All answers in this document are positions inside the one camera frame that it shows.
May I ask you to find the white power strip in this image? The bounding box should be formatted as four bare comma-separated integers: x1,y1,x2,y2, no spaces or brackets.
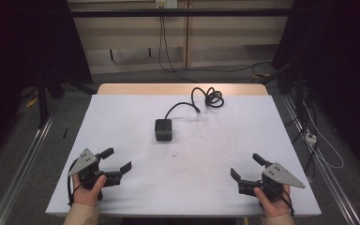
304,131,319,148

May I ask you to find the person's right hand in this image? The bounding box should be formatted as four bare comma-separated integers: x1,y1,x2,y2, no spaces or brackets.
253,184,293,219

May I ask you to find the black adapter cable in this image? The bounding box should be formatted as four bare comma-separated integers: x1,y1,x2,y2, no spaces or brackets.
164,86,226,120

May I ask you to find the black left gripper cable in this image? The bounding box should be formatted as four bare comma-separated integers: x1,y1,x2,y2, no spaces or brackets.
67,158,83,207

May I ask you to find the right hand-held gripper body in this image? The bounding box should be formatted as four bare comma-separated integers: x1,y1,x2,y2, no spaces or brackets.
237,161,307,202

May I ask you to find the black power adapter block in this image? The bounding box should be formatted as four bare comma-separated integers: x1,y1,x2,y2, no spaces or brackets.
154,118,173,143

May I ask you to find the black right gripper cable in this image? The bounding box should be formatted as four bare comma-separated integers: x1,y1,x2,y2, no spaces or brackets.
274,187,295,218

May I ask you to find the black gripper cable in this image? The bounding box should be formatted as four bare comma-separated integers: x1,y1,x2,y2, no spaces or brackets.
67,158,83,207
274,187,295,218

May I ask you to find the black hanging floor cable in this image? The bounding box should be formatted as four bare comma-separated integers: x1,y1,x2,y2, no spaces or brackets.
157,15,274,84

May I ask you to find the white table cover sheet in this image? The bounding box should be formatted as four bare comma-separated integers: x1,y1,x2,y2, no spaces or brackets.
44,94,323,218

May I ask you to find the black metal stand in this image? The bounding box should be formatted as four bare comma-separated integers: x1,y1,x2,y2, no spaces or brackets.
36,74,51,129

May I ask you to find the white floor cable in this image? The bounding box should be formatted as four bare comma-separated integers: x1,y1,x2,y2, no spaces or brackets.
302,100,345,171

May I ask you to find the black horizontal frame bar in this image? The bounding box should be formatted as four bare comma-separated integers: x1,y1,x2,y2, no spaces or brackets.
69,7,294,19

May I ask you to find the yellow floor tape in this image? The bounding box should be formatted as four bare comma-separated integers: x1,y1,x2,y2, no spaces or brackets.
251,72,272,80
25,96,40,109

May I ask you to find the aluminium floor rail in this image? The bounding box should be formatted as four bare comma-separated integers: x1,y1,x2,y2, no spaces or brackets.
0,113,58,225
281,94,360,225

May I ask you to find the white wall socket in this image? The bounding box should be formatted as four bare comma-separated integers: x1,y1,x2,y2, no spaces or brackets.
155,0,179,9

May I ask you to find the person's left hand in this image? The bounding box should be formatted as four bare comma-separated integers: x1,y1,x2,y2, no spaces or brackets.
71,174,108,208

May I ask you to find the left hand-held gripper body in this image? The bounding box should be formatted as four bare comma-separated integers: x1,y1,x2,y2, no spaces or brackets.
67,147,123,202

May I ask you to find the black curtain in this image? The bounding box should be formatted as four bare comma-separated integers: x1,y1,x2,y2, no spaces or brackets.
0,0,94,170
271,0,360,179

